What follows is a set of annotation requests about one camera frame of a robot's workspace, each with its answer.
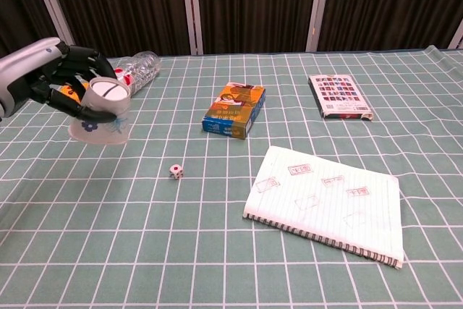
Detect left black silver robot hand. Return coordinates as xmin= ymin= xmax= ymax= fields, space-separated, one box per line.
xmin=0 ymin=36 xmax=119 ymax=124

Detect white paper cup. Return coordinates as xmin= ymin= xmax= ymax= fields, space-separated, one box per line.
xmin=68 ymin=76 xmax=132 ymax=145

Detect black pleated partition panel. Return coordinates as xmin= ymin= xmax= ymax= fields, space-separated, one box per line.
xmin=195 ymin=0 xmax=321 ymax=55
xmin=317 ymin=0 xmax=463 ymax=52
xmin=0 ymin=0 xmax=59 ymax=59
xmin=43 ymin=0 xmax=192 ymax=59

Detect clear plastic water bottle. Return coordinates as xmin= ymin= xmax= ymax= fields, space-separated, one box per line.
xmin=111 ymin=51 xmax=163 ymax=98

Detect green grid tablecloth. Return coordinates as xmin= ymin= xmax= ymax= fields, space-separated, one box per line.
xmin=0 ymin=45 xmax=463 ymax=309

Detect orange blue card box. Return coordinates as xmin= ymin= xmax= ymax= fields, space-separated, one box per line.
xmin=201 ymin=82 xmax=267 ymax=140

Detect red patterned card box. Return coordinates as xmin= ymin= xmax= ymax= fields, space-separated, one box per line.
xmin=307 ymin=74 xmax=373 ymax=121

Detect white spiral notebook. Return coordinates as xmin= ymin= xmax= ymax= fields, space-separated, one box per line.
xmin=242 ymin=145 xmax=405 ymax=270

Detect white partition frame post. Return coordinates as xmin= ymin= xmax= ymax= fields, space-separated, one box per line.
xmin=27 ymin=0 xmax=75 ymax=48
xmin=447 ymin=21 xmax=463 ymax=50
xmin=179 ymin=0 xmax=204 ymax=56
xmin=305 ymin=0 xmax=334 ymax=53

